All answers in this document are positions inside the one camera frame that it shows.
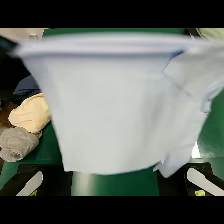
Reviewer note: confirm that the light blue shirt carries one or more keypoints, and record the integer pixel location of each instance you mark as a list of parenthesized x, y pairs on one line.
[(116, 106)]

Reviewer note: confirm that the cream garment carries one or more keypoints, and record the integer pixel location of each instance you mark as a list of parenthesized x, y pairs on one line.
[(31, 113)]

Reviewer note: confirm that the blue garment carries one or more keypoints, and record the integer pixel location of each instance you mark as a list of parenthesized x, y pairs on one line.
[(28, 87)]

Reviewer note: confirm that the black garment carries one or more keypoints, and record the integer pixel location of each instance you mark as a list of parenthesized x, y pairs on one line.
[(26, 68)]

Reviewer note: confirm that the grey garment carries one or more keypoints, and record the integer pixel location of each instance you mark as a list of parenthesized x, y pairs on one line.
[(16, 143)]

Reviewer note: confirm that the white garment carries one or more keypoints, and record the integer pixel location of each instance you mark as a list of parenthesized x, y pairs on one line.
[(213, 32)]

